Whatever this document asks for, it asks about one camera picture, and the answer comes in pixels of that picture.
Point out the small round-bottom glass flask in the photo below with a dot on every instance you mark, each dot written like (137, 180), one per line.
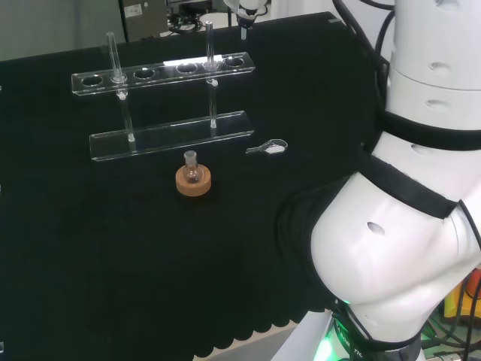
(191, 171)

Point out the clear glass weighing funnel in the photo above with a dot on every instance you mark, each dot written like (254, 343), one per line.
(272, 147)

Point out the black bench cloth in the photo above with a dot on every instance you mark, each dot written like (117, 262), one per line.
(131, 244)

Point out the grey background cabinet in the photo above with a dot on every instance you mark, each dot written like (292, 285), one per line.
(144, 19)

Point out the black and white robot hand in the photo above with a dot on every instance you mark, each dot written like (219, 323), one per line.
(247, 10)

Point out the yellow stop button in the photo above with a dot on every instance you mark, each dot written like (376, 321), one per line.
(464, 297)

